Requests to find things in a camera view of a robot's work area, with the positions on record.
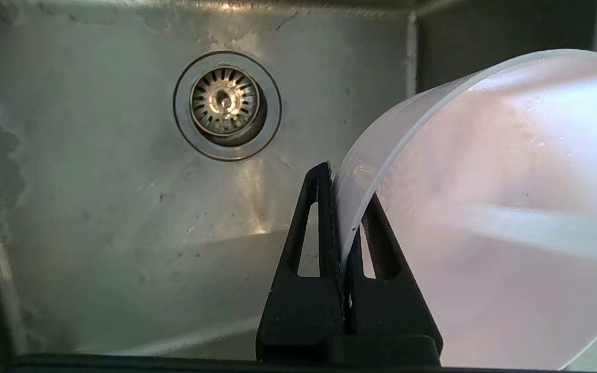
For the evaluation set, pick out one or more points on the pale pink bowl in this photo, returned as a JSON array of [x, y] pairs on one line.
[[511, 207]]

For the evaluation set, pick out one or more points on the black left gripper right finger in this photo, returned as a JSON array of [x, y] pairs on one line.
[[392, 311]]

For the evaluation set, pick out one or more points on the stainless steel sink basin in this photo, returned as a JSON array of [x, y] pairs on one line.
[[96, 207]]

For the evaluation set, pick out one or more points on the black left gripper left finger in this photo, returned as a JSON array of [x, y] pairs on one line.
[[298, 316]]

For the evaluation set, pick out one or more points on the round metal drain strainer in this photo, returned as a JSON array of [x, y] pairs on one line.
[[226, 101]]

